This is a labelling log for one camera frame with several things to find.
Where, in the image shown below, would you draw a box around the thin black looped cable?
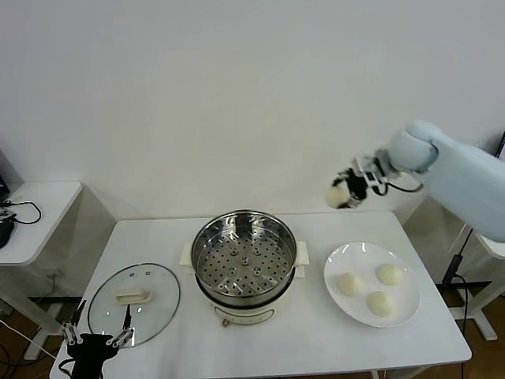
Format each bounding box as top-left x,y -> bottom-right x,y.
0,200 -> 43,225

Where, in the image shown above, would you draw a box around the white steamed baozi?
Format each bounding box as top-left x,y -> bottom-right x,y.
374,263 -> 405,286
326,185 -> 352,209
338,272 -> 364,296
365,291 -> 397,318

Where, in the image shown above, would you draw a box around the perforated steel steamer basket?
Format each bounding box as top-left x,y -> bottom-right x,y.
180,210 -> 311,307

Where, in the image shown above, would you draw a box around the round glass pot lid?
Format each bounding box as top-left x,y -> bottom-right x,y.
87,263 -> 181,348

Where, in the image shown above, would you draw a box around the cream electric cooking pot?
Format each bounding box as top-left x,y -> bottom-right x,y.
195,264 -> 308,328

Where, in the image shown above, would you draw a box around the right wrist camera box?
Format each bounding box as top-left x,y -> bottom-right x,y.
363,170 -> 387,195

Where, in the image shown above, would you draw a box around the black rounded device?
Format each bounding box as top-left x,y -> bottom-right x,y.
0,220 -> 17,250

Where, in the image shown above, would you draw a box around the black cable with adapter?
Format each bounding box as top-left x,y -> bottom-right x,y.
440,224 -> 474,340

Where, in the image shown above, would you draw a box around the large white plate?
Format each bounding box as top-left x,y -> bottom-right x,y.
324,241 -> 422,328

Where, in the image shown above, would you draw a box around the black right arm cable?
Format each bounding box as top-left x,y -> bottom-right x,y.
383,182 -> 424,195

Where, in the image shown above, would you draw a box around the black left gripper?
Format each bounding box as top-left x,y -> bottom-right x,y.
61,298 -> 136,379

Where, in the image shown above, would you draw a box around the white floor cable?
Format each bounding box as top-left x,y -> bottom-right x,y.
0,317 -> 58,358

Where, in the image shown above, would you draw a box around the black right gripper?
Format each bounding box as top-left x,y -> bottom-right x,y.
332,151 -> 390,210

